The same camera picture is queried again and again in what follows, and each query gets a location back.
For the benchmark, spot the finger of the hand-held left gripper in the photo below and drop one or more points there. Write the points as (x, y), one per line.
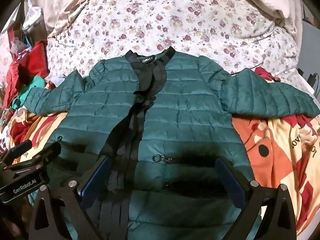
(46, 153)
(21, 147)

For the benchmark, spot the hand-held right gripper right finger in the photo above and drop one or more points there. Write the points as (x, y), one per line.
(230, 180)

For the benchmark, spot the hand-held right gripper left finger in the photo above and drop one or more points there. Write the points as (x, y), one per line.
(96, 180)

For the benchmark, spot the green puffer jacket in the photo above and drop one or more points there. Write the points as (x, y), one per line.
(187, 105)

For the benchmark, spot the orange cartoon printed blanket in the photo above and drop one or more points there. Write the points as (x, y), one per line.
(275, 155)

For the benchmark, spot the teal cloth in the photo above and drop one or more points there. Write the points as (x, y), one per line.
(37, 82)

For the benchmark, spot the pale grey cloth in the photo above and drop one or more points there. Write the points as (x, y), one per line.
(56, 83)

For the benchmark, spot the red cloth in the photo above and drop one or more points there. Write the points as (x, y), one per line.
(32, 60)

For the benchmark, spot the black power adapter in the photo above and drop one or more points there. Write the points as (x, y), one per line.
(312, 78)

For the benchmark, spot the clear plastic bag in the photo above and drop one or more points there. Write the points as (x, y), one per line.
(31, 15)

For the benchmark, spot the beige satin ruffled cloth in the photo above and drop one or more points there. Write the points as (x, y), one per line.
(67, 10)

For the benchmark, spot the floral quilt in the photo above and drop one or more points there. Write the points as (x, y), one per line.
(175, 17)

